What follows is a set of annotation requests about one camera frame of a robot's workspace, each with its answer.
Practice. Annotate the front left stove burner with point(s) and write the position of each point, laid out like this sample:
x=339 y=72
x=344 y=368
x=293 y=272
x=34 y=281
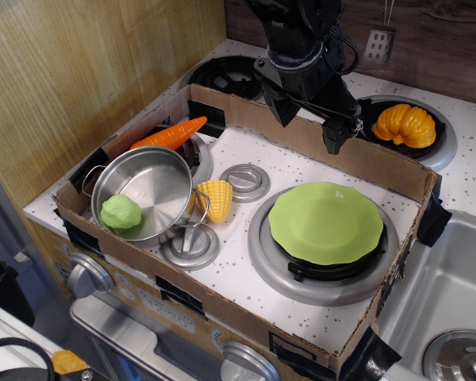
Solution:
x=183 y=167

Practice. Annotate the yellow toy corn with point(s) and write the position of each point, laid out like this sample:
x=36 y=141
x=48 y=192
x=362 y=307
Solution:
x=215 y=199

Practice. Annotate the front right stove burner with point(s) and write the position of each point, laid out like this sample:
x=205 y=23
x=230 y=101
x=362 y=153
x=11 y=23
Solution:
x=317 y=285

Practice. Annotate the silver metal pot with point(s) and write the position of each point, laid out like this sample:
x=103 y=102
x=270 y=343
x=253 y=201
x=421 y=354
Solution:
x=164 y=210

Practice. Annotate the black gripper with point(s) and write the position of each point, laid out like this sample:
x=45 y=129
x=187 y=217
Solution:
x=314 y=84

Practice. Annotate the back left stove burner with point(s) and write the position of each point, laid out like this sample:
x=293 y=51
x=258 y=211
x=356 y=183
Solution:
x=227 y=74

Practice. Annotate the orange toy carrot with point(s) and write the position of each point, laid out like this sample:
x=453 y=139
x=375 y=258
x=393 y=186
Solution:
x=173 y=137

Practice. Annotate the orange toy pumpkin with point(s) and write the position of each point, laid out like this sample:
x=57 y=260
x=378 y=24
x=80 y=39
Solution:
x=408 y=125

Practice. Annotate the silver centre stove knob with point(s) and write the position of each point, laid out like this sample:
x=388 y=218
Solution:
x=249 y=182

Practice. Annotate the silver sink basin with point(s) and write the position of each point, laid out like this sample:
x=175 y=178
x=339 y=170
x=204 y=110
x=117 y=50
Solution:
x=437 y=294

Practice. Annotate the green toy broccoli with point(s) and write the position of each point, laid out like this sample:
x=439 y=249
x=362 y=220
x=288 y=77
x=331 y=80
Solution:
x=120 y=212

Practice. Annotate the silver front stove knob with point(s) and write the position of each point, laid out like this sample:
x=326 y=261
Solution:
x=192 y=248

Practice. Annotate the left oven front knob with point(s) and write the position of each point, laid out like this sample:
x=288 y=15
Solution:
x=87 y=276

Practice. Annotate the back right stove burner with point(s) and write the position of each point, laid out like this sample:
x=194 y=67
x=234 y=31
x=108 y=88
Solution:
x=436 y=156

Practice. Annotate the right oven front knob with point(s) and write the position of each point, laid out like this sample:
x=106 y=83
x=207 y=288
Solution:
x=244 y=363

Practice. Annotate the hanging metal spatula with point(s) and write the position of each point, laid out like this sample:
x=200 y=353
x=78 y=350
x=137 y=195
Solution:
x=378 y=50

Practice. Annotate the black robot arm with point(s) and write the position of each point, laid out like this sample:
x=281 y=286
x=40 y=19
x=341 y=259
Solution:
x=308 y=54

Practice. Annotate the silver oven door handle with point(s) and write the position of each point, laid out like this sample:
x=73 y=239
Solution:
x=127 y=348

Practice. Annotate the silver stove knob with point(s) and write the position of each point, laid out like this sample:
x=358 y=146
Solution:
x=192 y=248
x=249 y=182

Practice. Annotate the yellow toy on floor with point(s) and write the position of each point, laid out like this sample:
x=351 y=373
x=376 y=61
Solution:
x=65 y=362

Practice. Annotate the silver sink drain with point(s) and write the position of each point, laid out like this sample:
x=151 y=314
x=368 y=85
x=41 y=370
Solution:
x=451 y=356

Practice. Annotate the oven knob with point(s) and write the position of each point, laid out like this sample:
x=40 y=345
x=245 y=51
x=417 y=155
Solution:
x=244 y=363
x=87 y=276

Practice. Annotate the stove burner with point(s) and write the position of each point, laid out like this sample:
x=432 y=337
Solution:
x=317 y=285
x=183 y=167
x=436 y=156
x=227 y=74

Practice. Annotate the green plastic plate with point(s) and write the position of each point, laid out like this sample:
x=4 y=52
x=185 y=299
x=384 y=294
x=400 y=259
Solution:
x=325 y=223

